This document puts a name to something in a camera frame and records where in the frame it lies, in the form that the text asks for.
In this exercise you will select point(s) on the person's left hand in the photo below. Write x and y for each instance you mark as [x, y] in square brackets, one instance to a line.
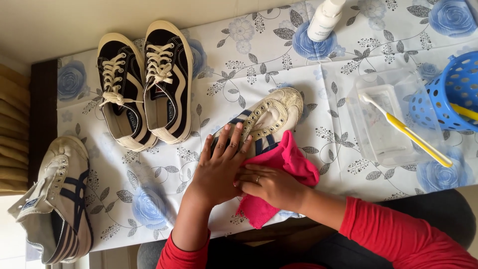
[216, 175]

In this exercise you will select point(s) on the person's right hand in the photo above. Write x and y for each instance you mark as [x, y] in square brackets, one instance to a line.
[272, 185]

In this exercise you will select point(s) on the person's right fingers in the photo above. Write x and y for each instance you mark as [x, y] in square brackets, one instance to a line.
[248, 179]

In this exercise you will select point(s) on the pink cleaning cloth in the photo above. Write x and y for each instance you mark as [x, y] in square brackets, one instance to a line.
[283, 164]

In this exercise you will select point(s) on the white sneaker without laces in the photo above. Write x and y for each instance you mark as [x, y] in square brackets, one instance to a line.
[267, 117]

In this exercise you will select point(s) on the floral plastic tablecloth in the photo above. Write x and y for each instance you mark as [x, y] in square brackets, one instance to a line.
[261, 74]

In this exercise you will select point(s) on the black canvas sneaker white laces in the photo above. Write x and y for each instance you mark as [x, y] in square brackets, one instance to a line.
[123, 89]
[168, 82]

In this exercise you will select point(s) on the clear plastic container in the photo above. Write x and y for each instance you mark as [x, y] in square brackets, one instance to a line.
[392, 119]

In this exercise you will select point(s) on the yellow and white toothbrush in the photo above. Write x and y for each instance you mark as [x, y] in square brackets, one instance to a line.
[407, 130]

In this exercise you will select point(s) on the white cleaner bottle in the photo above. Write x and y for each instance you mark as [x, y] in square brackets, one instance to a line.
[324, 20]

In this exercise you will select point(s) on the white sneaker with navy stripes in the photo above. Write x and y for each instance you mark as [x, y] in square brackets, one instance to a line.
[58, 201]

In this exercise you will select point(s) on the blue perforated plastic basket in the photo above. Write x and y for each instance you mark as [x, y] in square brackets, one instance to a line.
[450, 93]

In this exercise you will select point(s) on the tan curtain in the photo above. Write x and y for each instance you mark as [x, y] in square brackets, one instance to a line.
[13, 130]

